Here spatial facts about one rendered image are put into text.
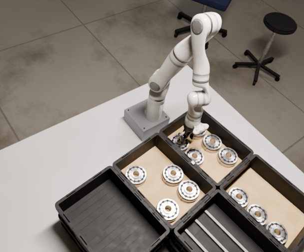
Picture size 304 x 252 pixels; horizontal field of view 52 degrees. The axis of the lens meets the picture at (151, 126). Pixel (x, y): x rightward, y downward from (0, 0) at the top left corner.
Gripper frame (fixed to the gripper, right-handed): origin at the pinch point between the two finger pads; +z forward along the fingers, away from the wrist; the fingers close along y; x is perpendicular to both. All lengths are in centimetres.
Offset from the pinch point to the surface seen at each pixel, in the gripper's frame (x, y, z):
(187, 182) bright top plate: 18.4, 14.8, 2.4
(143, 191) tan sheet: 9.9, 34.2, 4.4
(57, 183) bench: -22, 64, 15
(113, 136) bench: -32.2, 25.0, 16.1
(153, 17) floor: -198, -131, 85
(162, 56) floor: -136, -98, 86
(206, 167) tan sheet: 16.5, 0.1, 5.6
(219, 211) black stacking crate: 37.3, 10.1, 6.3
